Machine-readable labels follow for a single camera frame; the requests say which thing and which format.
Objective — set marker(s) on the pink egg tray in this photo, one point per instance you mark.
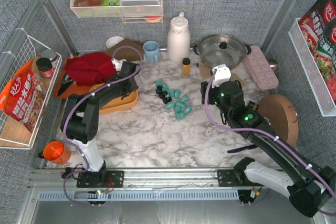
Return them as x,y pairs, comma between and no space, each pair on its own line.
259,69

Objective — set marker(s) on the light blue mug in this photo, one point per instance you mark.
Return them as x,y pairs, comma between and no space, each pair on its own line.
151,51

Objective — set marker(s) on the red snack bag left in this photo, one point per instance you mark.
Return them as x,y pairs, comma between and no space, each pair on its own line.
21,100

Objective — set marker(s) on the clear plastic food containers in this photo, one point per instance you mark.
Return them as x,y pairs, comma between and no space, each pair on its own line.
138,8

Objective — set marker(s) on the black coffee capsule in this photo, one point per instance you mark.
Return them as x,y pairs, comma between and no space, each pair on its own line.
161,92
166,100

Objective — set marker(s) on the brown cork coaster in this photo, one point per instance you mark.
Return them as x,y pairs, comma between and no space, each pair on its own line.
238,80
205,71

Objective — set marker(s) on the stainless steel pot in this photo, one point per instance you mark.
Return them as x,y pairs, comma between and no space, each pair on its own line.
215,50

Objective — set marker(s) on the orange plastic storage basket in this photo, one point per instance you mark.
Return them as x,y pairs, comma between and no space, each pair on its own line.
120,102

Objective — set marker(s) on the white small bowl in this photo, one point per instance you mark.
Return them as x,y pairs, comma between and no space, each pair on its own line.
112,41

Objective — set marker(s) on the small orange juice bottle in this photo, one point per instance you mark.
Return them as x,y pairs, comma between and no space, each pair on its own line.
186,67

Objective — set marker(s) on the black kitchen knife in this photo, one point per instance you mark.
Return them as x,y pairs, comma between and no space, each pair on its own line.
64,86

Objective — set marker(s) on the dark lid glass jar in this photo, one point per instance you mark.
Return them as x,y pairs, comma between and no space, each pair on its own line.
45,67

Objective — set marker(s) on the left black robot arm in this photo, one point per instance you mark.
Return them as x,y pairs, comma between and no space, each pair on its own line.
80,120

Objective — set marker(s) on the white wire basket right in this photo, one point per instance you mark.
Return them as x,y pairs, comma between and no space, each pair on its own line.
317,84

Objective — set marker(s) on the white thermos jug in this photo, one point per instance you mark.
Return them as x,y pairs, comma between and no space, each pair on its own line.
178,39

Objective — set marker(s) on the orange plastic cup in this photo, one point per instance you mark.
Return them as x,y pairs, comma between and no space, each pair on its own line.
56,152

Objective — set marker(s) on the red cloth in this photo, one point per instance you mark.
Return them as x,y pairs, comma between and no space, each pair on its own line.
90,69

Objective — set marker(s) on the silver lid jar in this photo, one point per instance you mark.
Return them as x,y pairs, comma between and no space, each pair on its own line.
50,54

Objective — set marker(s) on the round wooden board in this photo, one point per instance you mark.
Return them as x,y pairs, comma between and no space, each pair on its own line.
282,117

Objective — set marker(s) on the purple handled knife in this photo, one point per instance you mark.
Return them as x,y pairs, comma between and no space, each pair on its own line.
240,149

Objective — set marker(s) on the white wire rack left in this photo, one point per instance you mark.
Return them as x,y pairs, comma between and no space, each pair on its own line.
13,134

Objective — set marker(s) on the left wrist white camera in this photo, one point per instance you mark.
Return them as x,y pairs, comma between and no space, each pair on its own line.
117,64

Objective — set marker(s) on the teal coffee capsule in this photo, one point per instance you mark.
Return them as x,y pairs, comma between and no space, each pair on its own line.
174,93
187,109
180,115
184,99
163,85

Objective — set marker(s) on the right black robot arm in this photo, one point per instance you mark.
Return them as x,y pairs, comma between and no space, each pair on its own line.
307,186

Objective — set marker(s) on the red seasoning bag right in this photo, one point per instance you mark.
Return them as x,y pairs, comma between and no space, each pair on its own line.
312,25

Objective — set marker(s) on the orange plastic tray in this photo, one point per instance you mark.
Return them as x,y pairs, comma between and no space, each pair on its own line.
73,89

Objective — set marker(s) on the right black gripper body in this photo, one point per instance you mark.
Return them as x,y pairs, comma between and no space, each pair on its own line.
206,89

